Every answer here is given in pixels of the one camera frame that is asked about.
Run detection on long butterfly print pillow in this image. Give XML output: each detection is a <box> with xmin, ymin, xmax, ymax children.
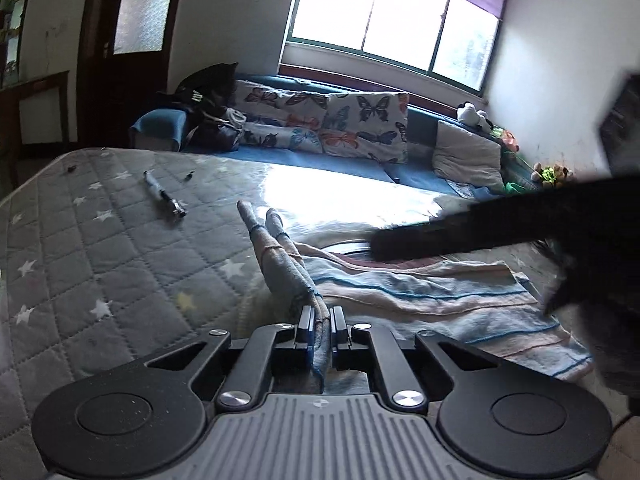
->
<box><xmin>229</xmin><ymin>79</ymin><xmax>332</xmax><ymax>154</ymax></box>

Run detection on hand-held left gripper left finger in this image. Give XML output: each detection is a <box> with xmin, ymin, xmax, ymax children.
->
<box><xmin>142</xmin><ymin>305</ymin><xmax>317</xmax><ymax>411</ymax></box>

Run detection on panda plush toy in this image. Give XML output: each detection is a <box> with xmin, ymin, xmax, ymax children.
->
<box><xmin>455</xmin><ymin>102</ymin><xmax>494</xmax><ymax>132</ymax></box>

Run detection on small plush toys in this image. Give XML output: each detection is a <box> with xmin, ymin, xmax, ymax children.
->
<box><xmin>529</xmin><ymin>162</ymin><xmax>577</xmax><ymax>189</ymax></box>

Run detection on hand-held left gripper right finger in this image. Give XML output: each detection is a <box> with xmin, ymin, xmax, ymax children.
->
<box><xmin>330</xmin><ymin>306</ymin><xmax>502</xmax><ymax>413</ymax></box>

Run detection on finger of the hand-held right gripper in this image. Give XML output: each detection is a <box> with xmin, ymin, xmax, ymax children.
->
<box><xmin>370</xmin><ymin>172</ymin><xmax>640</xmax><ymax>264</ymax></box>

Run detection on dark wooden cabinet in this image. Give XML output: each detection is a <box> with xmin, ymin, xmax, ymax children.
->
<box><xmin>0</xmin><ymin>0</ymin><xmax>72</xmax><ymax>178</ymax></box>

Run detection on person's right forearm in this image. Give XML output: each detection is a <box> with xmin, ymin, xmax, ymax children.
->
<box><xmin>577</xmin><ymin>322</ymin><xmax>640</xmax><ymax>406</ymax></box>

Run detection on grey quilted star table cover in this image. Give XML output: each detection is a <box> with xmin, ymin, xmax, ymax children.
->
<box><xmin>0</xmin><ymin>147</ymin><xmax>640</xmax><ymax>480</ymax></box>

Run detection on black and white pen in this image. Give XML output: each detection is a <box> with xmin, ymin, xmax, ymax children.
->
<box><xmin>143</xmin><ymin>170</ymin><xmax>187</xmax><ymax>219</ymax></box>

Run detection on blue striped towel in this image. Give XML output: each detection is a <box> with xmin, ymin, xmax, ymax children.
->
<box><xmin>236</xmin><ymin>200</ymin><xmax>594</xmax><ymax>397</ymax></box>

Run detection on black bag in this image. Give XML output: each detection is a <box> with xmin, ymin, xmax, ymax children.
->
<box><xmin>156</xmin><ymin>62</ymin><xmax>247</xmax><ymax>154</ymax></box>

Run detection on square butterfly print pillow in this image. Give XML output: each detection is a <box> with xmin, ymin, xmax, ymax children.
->
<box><xmin>319</xmin><ymin>91</ymin><xmax>411</xmax><ymax>166</ymax></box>

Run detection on grey pillow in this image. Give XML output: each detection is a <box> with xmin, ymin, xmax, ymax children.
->
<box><xmin>430</xmin><ymin>119</ymin><xmax>504</xmax><ymax>193</ymax></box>

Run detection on pink orange plush toy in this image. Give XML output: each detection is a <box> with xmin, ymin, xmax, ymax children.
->
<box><xmin>492</xmin><ymin>127</ymin><xmax>521</xmax><ymax>154</ymax></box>

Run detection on blue sofa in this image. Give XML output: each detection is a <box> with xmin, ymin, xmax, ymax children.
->
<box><xmin>129</xmin><ymin>75</ymin><xmax>576</xmax><ymax>202</ymax></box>

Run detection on dark wooden door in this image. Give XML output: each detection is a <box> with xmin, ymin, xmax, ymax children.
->
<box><xmin>76</xmin><ymin>0</ymin><xmax>189</xmax><ymax>150</ymax></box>

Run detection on green framed window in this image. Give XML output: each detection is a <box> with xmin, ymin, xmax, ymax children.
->
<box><xmin>279</xmin><ymin>0</ymin><xmax>512</xmax><ymax>95</ymax></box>

